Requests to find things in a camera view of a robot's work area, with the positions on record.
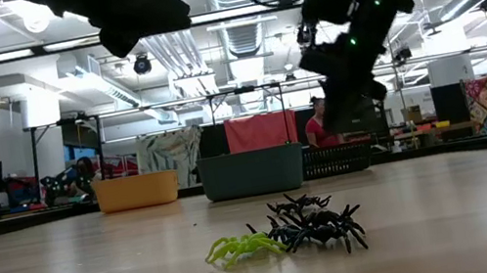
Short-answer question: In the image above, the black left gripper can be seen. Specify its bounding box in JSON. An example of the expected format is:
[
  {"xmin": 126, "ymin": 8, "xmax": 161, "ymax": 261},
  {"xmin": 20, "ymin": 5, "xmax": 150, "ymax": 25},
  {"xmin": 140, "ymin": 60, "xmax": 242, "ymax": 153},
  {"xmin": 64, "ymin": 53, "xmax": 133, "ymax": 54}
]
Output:
[{"xmin": 15, "ymin": 0, "xmax": 199, "ymax": 74}]

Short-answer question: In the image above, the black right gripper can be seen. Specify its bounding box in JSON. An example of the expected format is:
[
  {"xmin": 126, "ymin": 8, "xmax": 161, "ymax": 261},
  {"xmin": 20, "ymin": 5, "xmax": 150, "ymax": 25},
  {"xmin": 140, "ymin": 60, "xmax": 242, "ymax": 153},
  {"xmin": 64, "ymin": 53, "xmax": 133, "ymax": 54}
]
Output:
[{"xmin": 291, "ymin": 8, "xmax": 401, "ymax": 139}]

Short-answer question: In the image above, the black plastic toy spider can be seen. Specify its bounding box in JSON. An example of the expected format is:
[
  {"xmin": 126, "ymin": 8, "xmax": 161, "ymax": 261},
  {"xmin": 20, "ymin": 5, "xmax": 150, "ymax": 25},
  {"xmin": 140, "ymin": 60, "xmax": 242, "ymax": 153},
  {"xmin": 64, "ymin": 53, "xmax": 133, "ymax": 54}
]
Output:
[
  {"xmin": 262, "ymin": 184, "xmax": 335, "ymax": 221},
  {"xmin": 244, "ymin": 200, "xmax": 371, "ymax": 271}
]

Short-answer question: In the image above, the teal plastic bin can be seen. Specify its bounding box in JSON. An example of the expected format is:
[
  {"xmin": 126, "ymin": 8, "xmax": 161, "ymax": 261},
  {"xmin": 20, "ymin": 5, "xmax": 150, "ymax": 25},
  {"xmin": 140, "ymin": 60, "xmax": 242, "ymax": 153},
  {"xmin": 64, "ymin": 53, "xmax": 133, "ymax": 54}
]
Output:
[{"xmin": 196, "ymin": 141, "xmax": 311, "ymax": 205}]

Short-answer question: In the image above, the person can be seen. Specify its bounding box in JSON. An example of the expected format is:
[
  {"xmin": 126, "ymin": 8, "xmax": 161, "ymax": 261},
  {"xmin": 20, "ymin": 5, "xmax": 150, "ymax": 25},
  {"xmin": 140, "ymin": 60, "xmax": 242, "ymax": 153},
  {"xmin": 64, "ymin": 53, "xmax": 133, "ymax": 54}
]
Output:
[
  {"xmin": 64, "ymin": 154, "xmax": 105, "ymax": 200},
  {"xmin": 299, "ymin": 92, "xmax": 346, "ymax": 151}
]

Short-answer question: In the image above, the black mesh plastic basket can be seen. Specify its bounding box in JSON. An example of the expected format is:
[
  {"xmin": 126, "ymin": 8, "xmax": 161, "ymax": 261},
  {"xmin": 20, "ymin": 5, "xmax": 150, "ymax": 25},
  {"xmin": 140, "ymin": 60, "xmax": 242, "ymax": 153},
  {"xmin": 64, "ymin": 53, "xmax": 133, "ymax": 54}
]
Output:
[{"xmin": 300, "ymin": 137, "xmax": 376, "ymax": 182}]

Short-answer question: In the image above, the cardboard box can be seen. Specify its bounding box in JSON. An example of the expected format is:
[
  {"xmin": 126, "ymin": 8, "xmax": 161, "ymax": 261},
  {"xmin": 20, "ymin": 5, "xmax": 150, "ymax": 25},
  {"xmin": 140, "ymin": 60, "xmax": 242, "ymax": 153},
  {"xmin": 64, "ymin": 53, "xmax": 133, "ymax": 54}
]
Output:
[{"xmin": 400, "ymin": 104, "xmax": 424, "ymax": 125}]

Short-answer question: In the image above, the red fabric backdrop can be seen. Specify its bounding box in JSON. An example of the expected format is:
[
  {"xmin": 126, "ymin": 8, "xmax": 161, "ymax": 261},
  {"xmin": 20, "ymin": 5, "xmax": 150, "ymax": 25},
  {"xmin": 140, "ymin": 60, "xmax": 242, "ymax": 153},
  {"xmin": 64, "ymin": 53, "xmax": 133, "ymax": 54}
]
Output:
[{"xmin": 223, "ymin": 108, "xmax": 300, "ymax": 156}]

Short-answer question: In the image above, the wooden desk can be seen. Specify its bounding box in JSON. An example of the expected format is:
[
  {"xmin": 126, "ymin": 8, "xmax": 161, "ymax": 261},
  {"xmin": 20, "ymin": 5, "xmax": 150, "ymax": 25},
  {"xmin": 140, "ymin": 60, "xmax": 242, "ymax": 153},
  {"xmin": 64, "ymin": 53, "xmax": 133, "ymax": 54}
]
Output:
[{"xmin": 393, "ymin": 115, "xmax": 485, "ymax": 152}]

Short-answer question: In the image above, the leaf print curtain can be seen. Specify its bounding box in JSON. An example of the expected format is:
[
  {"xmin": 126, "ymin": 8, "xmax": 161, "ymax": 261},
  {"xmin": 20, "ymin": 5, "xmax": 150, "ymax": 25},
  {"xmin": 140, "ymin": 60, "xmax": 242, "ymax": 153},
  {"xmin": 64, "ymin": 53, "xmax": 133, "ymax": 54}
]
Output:
[{"xmin": 132, "ymin": 124, "xmax": 211, "ymax": 196}]

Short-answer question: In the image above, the orange plastic bin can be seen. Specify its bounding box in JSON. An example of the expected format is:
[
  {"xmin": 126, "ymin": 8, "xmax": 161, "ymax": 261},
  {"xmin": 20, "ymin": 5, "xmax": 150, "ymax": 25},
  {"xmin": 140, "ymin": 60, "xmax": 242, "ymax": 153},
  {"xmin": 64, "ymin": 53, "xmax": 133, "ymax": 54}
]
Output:
[{"xmin": 92, "ymin": 167, "xmax": 184, "ymax": 216}]

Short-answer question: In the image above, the green plastic toy spider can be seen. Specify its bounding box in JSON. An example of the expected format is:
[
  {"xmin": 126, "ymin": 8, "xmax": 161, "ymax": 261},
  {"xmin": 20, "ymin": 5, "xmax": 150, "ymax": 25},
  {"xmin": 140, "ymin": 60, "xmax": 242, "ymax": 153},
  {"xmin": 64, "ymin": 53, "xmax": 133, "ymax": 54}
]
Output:
[{"xmin": 200, "ymin": 226, "xmax": 289, "ymax": 273}]

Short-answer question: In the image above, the thin yellow cord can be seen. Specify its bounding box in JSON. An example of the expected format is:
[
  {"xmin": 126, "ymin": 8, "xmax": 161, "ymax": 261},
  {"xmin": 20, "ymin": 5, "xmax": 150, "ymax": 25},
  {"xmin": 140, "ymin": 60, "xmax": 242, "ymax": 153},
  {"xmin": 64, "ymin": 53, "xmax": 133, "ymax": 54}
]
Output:
[{"xmin": 373, "ymin": 0, "xmax": 420, "ymax": 153}]

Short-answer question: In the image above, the black metal rack frame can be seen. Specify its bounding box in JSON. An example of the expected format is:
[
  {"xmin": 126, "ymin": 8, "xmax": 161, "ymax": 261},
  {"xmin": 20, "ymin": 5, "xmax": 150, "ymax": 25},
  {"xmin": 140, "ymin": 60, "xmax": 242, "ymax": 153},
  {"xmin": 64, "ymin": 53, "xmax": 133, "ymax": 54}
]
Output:
[{"xmin": 22, "ymin": 79, "xmax": 296, "ymax": 193}]

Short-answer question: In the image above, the black aluminium table frame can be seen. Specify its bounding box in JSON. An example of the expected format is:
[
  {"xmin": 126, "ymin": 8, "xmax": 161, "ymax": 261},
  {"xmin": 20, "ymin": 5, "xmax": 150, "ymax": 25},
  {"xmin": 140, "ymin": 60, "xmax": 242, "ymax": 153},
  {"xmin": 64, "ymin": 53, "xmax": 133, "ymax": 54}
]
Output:
[{"xmin": 0, "ymin": 133, "xmax": 487, "ymax": 242}]

